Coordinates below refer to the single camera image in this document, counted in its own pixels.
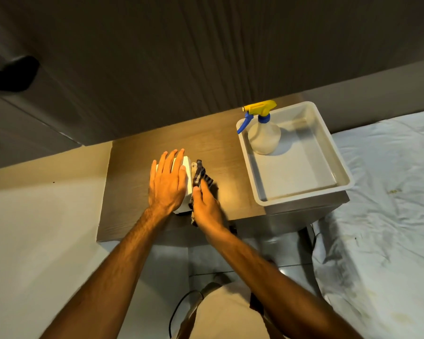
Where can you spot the person's left hand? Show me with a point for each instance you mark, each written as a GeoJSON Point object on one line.
{"type": "Point", "coordinates": [166, 188]}

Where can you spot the person's right hand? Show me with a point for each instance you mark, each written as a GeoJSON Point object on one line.
{"type": "Point", "coordinates": [208, 210]}

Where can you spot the person's left thumb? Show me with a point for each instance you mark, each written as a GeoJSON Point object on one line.
{"type": "Point", "coordinates": [183, 176]}

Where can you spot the person's left little finger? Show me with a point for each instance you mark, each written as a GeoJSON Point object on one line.
{"type": "Point", "coordinates": [154, 167]}

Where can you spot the person's left middle finger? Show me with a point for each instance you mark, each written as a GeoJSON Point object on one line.
{"type": "Point", "coordinates": [172, 160]}

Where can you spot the person's right thumb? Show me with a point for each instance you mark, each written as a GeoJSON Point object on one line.
{"type": "Point", "coordinates": [196, 198]}

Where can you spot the white box appliance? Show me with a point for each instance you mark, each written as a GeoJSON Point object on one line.
{"type": "Point", "coordinates": [189, 183]}

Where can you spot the dark striped cloth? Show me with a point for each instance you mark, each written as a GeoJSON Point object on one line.
{"type": "Point", "coordinates": [201, 174]}

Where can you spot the person's right forearm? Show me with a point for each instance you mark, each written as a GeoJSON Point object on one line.
{"type": "Point", "coordinates": [268, 278]}

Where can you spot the person's left forearm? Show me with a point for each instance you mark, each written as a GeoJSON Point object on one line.
{"type": "Point", "coordinates": [106, 278]}

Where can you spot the wooden bedside table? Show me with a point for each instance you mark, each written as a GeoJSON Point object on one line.
{"type": "Point", "coordinates": [229, 144]}

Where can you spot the spray bottle with yellow nozzle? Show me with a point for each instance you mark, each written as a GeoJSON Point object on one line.
{"type": "Point", "coordinates": [265, 137]}

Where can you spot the grey plastic tray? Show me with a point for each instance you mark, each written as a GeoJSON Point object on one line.
{"type": "Point", "coordinates": [296, 165]}

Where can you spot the person's beige shorts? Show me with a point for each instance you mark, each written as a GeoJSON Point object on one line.
{"type": "Point", "coordinates": [226, 314]}

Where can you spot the grey cabinet door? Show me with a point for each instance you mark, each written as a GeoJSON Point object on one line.
{"type": "Point", "coordinates": [17, 123]}

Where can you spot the bed with white sheet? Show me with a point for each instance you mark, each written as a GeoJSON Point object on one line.
{"type": "Point", "coordinates": [385, 215]}

